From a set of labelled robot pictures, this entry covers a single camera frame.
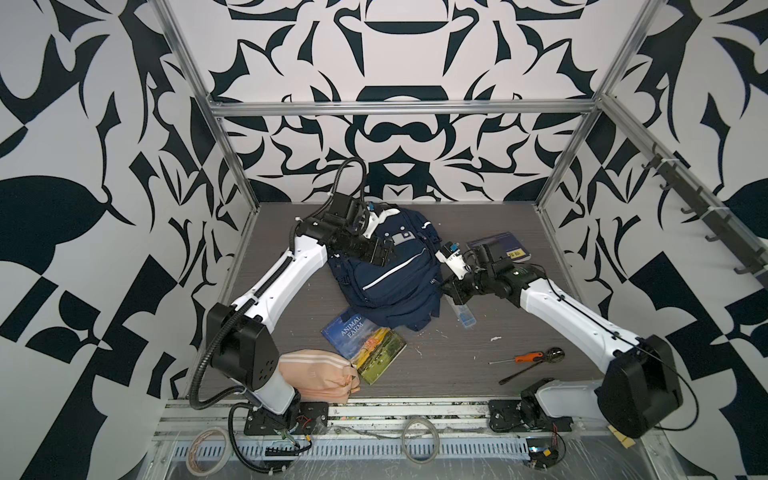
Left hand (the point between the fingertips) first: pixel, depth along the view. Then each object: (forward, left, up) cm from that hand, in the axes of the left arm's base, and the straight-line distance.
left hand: (385, 244), depth 79 cm
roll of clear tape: (-43, +45, -21) cm, 66 cm away
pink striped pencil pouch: (-26, +18, -22) cm, 38 cm away
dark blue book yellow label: (+15, -43, -23) cm, 50 cm away
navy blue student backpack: (-7, -5, -13) cm, 15 cm away
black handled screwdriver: (-23, -45, -22) cm, 55 cm away
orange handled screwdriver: (-23, -36, -23) cm, 49 cm away
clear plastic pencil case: (-10, -24, -23) cm, 34 cm away
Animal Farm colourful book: (-19, +4, -23) cm, 30 cm away
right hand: (-8, -15, -8) cm, 19 cm away
